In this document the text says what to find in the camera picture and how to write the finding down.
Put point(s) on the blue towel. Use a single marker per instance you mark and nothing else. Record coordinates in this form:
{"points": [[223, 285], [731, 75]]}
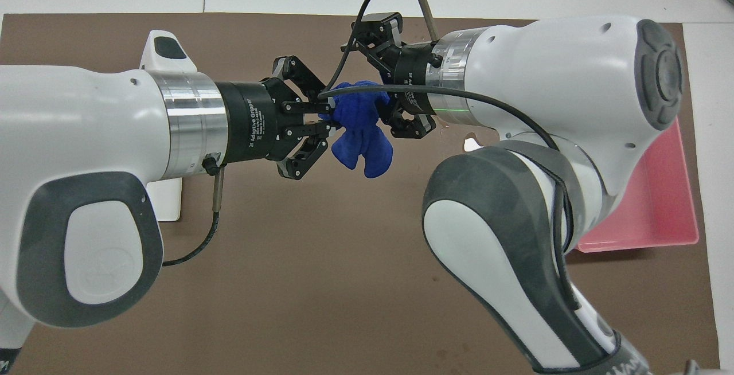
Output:
{"points": [[361, 134]]}

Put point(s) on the brown table mat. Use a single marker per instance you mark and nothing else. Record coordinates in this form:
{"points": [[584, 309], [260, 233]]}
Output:
{"points": [[315, 277]]}

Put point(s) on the pink plastic bin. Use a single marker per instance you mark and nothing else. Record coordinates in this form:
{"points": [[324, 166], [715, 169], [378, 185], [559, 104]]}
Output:
{"points": [[659, 203]]}

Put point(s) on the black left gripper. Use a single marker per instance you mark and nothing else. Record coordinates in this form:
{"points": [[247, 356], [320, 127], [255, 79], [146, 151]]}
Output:
{"points": [[252, 122]]}

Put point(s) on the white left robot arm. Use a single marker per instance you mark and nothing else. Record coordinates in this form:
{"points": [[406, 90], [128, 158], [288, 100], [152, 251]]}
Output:
{"points": [[86, 163]]}

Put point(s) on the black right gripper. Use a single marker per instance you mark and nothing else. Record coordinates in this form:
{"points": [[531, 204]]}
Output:
{"points": [[413, 77]]}

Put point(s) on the white rectangular tray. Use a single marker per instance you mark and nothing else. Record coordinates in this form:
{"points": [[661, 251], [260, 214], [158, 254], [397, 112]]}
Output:
{"points": [[166, 200]]}

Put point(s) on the water puddle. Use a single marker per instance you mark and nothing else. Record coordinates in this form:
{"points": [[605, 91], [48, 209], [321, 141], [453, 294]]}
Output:
{"points": [[471, 144]]}

